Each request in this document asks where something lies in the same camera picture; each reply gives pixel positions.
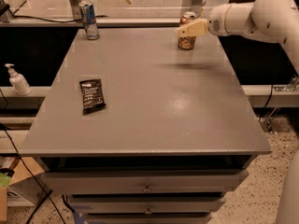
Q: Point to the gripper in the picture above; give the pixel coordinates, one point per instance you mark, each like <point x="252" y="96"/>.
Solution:
<point x="216" y="24"/>

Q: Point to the orange soda can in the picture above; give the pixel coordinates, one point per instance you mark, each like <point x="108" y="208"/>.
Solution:
<point x="188" y="42"/>

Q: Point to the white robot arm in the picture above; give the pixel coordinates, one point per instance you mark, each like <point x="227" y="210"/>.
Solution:
<point x="270" y="21"/>

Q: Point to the blue silver redbull can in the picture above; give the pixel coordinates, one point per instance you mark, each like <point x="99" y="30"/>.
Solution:
<point x="89" y="19"/>

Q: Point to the grey drawer cabinet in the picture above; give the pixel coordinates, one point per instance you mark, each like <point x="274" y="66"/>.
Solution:
<point x="167" y="110"/>

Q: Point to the black snack packet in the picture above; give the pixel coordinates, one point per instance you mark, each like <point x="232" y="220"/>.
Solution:
<point x="92" y="95"/>

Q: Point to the top grey drawer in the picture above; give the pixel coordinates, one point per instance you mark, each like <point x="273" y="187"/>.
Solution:
<point x="155" y="182"/>

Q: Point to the grey drawer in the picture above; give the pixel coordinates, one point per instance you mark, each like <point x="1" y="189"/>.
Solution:
<point x="146" y="204"/>
<point x="155" y="182"/>
<point x="148" y="219"/>

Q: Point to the white pump lotion bottle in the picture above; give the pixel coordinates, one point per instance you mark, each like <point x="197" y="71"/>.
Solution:
<point x="18" y="81"/>

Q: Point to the middle grey drawer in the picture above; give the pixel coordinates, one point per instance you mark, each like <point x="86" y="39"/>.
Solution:
<point x="146" y="204"/>

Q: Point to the bottom grey drawer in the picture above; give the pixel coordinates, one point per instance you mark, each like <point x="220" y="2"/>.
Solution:
<point x="148" y="219"/>

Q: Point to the cardboard box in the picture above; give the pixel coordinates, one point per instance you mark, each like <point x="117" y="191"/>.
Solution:
<point x="25" y="169"/>

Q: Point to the green item in box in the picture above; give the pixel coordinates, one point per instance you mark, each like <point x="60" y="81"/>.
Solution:
<point x="5" y="176"/>

